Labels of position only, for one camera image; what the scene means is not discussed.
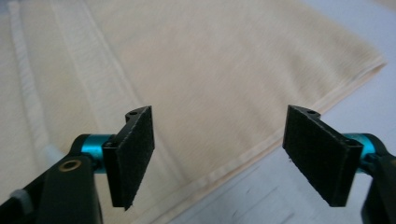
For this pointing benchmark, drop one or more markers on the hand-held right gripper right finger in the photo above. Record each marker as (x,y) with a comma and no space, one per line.
(320,158)

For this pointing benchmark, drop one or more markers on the cream terry towel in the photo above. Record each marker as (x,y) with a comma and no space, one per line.
(202,77)

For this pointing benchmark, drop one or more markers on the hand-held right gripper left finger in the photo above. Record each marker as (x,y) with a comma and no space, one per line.
(130,161)

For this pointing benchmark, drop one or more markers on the pale foam table mat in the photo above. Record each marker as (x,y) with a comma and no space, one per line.
(373,102)

